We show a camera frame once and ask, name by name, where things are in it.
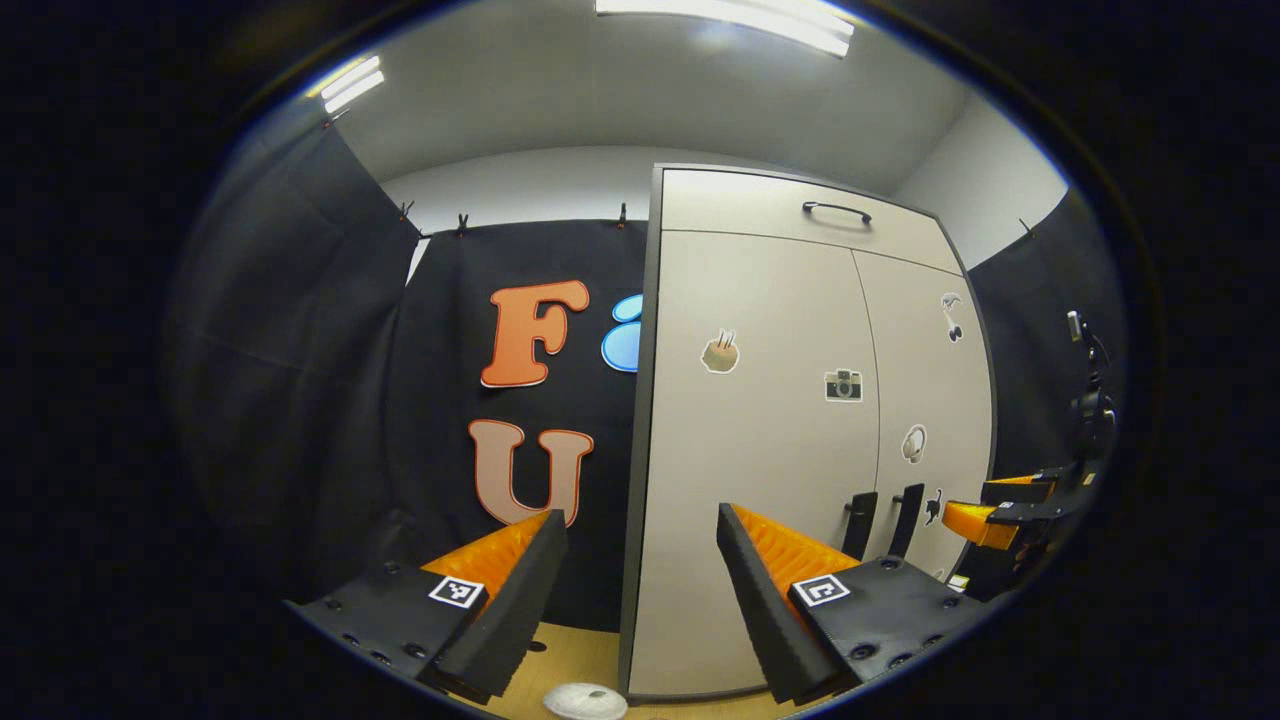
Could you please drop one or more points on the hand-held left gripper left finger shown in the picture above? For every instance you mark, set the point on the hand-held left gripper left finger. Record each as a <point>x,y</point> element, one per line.
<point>520,600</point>

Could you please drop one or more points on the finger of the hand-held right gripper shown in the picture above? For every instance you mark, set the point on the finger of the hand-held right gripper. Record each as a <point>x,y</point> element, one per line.
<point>1020,489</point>
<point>975,522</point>

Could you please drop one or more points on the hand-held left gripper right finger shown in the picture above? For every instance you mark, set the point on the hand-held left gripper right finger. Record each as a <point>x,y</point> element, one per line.
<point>760,610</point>

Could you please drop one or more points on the grey cabinet door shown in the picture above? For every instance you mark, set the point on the grey cabinet door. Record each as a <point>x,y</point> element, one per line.
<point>760,450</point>
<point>930,380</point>

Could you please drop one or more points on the grey double-door shoe cabinet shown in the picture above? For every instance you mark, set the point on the grey double-door shoe cabinet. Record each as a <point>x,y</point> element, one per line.
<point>637,450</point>

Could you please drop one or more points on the grey cabinet drawer front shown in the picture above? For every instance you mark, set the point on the grey cabinet drawer front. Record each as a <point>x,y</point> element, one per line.
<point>740,200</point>

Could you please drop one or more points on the long double ceiling light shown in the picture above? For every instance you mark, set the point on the long double ceiling light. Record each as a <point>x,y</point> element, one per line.
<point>730,15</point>

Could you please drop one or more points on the white lidded paper cup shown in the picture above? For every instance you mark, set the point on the white lidded paper cup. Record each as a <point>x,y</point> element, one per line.
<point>585,702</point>

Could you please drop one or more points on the small ceiling light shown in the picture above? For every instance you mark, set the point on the small ceiling light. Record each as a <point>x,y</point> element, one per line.
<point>352,85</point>

